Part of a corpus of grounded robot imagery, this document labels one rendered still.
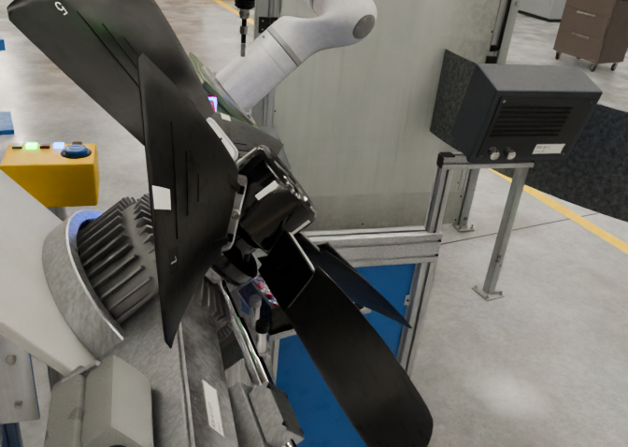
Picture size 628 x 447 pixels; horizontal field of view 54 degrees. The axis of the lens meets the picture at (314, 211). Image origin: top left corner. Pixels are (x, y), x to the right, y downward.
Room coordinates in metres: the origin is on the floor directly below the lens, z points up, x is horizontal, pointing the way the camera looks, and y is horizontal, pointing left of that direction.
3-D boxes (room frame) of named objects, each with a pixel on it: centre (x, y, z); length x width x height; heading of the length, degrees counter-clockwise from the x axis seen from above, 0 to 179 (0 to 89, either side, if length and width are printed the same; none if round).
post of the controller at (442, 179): (1.30, -0.28, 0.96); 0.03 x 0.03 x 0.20; 18
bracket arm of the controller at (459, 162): (1.33, -0.38, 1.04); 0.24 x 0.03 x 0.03; 108
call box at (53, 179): (1.05, 0.50, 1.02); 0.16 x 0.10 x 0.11; 108
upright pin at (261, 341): (0.68, 0.06, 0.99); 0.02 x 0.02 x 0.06
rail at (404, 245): (1.17, 0.13, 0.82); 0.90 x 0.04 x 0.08; 108
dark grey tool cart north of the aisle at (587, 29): (7.21, -2.94, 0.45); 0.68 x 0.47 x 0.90; 32
